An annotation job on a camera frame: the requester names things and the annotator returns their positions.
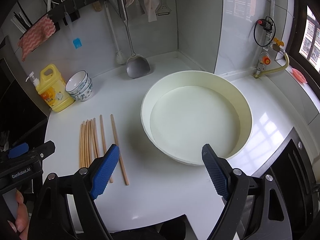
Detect blue silicone brush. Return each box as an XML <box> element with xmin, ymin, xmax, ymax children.
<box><xmin>64</xmin><ymin>12</ymin><xmax>82</xmax><ymax>49</ymax></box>

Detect window with grille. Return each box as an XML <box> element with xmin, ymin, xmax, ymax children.
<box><xmin>299</xmin><ymin>7</ymin><xmax>320</xmax><ymax>72</ymax></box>

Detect yellow dish soap bottle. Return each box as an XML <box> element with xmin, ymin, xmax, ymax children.
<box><xmin>25</xmin><ymin>63</ymin><xmax>75</xmax><ymax>113</ymax></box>

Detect black wall utensil rack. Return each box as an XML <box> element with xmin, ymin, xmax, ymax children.
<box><xmin>15</xmin><ymin>0</ymin><xmax>168</xmax><ymax>34</ymax></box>

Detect wooden chopstick five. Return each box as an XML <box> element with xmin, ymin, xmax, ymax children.
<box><xmin>87</xmin><ymin>120</ymin><xmax>92</xmax><ymax>166</ymax></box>

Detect wooden chopstick two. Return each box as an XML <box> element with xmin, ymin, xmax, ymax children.
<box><xmin>100</xmin><ymin>114</ymin><xmax>113</xmax><ymax>183</ymax></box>

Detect wooden chopstick one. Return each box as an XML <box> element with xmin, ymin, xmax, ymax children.
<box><xmin>110</xmin><ymin>114</ymin><xmax>130</xmax><ymax>186</ymax></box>

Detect black cable loop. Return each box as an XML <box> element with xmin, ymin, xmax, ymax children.
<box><xmin>253</xmin><ymin>16</ymin><xmax>276</xmax><ymax>48</ymax></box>

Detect wooden chopstick six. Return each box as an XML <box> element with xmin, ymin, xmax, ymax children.
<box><xmin>85</xmin><ymin>120</ymin><xmax>89</xmax><ymax>167</ymax></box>

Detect stainless steel spatula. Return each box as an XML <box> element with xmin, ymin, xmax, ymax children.
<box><xmin>118</xmin><ymin>0</ymin><xmax>151</xmax><ymax>79</ymax></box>

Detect wooden chopstick seven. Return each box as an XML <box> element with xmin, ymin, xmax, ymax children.
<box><xmin>81</xmin><ymin>121</ymin><xmax>86</xmax><ymax>167</ymax></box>

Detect top floral ceramic bowl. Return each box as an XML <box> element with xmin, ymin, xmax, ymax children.
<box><xmin>66</xmin><ymin>70</ymin><xmax>88</xmax><ymax>94</ymax></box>

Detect floral ceramic bowl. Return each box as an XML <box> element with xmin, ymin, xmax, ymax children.
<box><xmin>72</xmin><ymin>83</ymin><xmax>93</xmax><ymax>102</ymax></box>
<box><xmin>66</xmin><ymin>70</ymin><xmax>88</xmax><ymax>94</ymax></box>
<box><xmin>68</xmin><ymin>77</ymin><xmax>92</xmax><ymax>96</ymax></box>

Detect wooden chopstick eight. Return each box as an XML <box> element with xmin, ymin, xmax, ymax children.
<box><xmin>79</xmin><ymin>123</ymin><xmax>83</xmax><ymax>168</ymax></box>

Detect middle floral ceramic bowl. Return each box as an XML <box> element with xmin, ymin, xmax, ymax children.
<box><xmin>68</xmin><ymin>77</ymin><xmax>92</xmax><ymax>96</ymax></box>

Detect gas valve with pipe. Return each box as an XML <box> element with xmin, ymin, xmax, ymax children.
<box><xmin>253</xmin><ymin>0</ymin><xmax>290</xmax><ymax>79</ymax></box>

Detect large cream round basin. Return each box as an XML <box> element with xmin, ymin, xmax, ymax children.
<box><xmin>140</xmin><ymin>70</ymin><xmax>253</xmax><ymax>166</ymax></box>

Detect person's left hand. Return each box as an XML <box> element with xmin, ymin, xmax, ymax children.
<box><xmin>8</xmin><ymin>190</ymin><xmax>29</xmax><ymax>239</ymax></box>

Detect wooden chopstick four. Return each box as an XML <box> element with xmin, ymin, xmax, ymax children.
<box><xmin>90</xmin><ymin>119</ymin><xmax>98</xmax><ymax>158</ymax></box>

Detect chopsticks in rack holder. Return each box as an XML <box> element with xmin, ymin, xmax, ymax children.
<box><xmin>9</xmin><ymin>0</ymin><xmax>65</xmax><ymax>34</ymax></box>

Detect metal peeler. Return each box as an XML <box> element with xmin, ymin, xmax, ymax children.
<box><xmin>156</xmin><ymin>0</ymin><xmax>171</xmax><ymax>16</ymax></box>

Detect bottom floral ceramic bowl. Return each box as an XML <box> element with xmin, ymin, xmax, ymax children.
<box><xmin>72</xmin><ymin>83</ymin><xmax>93</xmax><ymax>102</ymax></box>

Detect black stove edge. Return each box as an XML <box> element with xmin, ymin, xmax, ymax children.
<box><xmin>265</xmin><ymin>139</ymin><xmax>319</xmax><ymax>239</ymax></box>

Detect pink soap dish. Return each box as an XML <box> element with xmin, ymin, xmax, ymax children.
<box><xmin>292</xmin><ymin>68</ymin><xmax>307</xmax><ymax>83</ymax></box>

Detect wooden chopstick three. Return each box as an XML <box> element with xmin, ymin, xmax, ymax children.
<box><xmin>93</xmin><ymin>118</ymin><xmax>100</xmax><ymax>158</ymax></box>

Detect pink wavy dish cloth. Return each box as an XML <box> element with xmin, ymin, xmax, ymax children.
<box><xmin>18</xmin><ymin>15</ymin><xmax>56</xmax><ymax>62</ymax></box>

